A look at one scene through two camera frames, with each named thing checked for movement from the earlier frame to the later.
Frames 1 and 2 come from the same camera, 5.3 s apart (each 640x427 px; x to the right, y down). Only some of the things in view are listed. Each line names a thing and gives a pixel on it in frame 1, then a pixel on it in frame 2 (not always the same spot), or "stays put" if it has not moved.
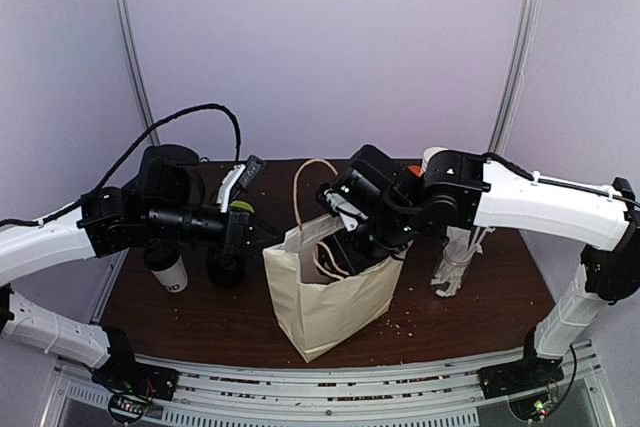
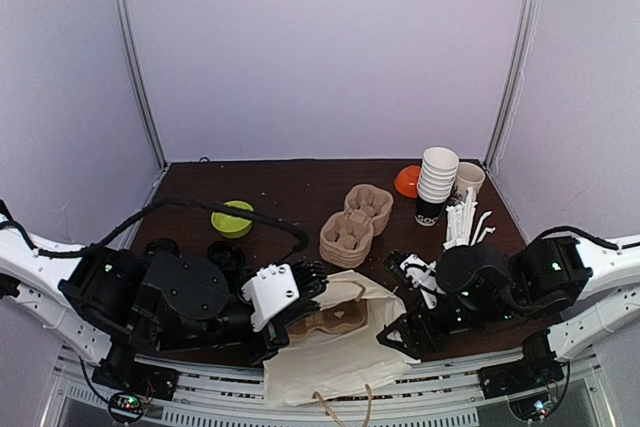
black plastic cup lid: x=161 y=255 stays put
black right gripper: x=351 y=251 to x=417 y=323
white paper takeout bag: x=317 y=310 to x=321 y=366
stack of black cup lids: x=226 y=265 stays put
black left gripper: x=237 y=233 to x=275 y=339
